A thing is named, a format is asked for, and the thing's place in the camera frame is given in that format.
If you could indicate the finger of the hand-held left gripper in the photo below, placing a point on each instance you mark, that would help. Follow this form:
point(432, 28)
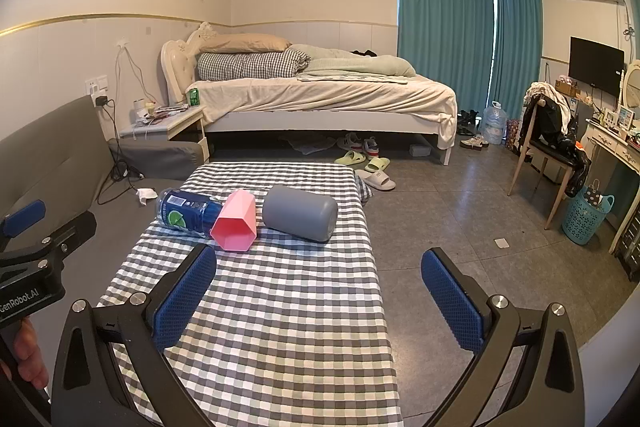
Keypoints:
point(22, 214)
point(70, 232)

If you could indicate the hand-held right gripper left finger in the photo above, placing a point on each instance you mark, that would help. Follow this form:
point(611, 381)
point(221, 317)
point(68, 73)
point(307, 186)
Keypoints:
point(184, 299)

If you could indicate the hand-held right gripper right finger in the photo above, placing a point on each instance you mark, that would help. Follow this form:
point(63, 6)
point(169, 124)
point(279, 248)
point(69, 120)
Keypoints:
point(452, 302)

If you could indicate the grey cup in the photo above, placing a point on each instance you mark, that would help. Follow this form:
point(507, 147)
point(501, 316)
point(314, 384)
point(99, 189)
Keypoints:
point(300, 212)

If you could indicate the pink hexagonal cup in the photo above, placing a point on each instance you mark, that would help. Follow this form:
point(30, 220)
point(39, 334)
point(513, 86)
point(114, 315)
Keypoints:
point(235, 222)

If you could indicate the person's left hand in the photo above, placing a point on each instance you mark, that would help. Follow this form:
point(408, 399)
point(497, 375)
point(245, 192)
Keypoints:
point(30, 352)

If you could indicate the grey sofa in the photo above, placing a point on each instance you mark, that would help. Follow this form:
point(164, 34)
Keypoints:
point(45, 147)

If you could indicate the white paper scrap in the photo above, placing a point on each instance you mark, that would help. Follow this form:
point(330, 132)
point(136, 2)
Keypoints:
point(502, 242)

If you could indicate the crumpled white tissue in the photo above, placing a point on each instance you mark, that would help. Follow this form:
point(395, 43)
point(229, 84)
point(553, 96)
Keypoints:
point(146, 197)

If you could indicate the blue plastic water bottle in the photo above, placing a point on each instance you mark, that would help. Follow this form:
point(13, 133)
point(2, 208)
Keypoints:
point(185, 214)

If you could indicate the grey cushion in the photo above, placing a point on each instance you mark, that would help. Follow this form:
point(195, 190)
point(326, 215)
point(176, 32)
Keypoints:
point(160, 157)

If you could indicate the checkered tablecloth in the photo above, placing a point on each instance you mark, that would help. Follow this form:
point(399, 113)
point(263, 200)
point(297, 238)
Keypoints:
point(300, 317)

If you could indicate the white slipper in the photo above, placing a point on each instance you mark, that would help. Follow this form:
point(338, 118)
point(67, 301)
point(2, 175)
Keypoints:
point(376, 180)

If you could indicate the white bedside table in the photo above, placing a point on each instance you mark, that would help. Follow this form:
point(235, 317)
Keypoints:
point(175, 124)

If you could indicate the green slipper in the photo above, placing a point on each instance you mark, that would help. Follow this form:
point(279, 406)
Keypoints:
point(377, 164)
point(349, 158)

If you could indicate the blue laundry basket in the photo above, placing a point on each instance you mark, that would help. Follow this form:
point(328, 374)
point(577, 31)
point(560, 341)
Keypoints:
point(585, 217)

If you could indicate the white sneaker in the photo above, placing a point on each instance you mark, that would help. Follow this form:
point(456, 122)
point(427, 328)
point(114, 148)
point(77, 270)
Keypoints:
point(474, 142)

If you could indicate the wooden chair with black seat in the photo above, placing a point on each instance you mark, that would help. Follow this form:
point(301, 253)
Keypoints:
point(547, 157)

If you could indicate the sneaker with red trim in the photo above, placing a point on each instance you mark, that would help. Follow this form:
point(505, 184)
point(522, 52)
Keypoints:
point(371, 147)

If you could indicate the green can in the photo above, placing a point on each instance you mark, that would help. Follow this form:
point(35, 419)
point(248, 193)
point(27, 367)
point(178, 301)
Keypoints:
point(192, 98)

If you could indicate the large water jug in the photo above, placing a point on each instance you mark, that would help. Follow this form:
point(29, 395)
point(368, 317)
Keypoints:
point(493, 124)

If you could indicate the black boots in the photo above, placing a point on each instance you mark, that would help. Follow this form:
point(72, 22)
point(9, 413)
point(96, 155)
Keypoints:
point(467, 118)

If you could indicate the black jacket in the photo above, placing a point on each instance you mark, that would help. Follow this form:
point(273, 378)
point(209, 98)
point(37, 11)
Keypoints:
point(555, 117)

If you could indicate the white dressing table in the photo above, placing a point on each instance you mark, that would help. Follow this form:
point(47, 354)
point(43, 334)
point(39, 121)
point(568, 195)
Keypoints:
point(617, 157)

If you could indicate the white bed with cream sheet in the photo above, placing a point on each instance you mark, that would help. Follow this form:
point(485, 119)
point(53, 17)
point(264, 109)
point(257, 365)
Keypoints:
point(325, 99)

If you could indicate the checkered folded quilt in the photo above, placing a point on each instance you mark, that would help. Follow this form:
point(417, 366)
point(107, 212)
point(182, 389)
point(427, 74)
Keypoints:
point(245, 66)

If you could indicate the light green blanket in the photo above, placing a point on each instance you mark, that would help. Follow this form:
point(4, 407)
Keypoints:
point(350, 66)

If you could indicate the tan pillow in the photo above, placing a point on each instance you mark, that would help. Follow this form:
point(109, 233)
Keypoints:
point(245, 43)

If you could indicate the narrow teal curtain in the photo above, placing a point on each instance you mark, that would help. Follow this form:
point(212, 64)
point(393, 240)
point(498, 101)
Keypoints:
point(517, 37)

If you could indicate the wide teal curtain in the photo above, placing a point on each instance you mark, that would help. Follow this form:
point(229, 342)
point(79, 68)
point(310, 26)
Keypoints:
point(445, 27)

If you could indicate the black television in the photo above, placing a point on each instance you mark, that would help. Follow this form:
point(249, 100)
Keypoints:
point(595, 64)

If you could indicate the oval mirror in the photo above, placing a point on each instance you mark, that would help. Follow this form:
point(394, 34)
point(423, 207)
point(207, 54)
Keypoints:
point(633, 84)

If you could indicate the white wall socket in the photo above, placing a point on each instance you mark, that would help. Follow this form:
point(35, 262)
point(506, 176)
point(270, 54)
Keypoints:
point(96, 85)

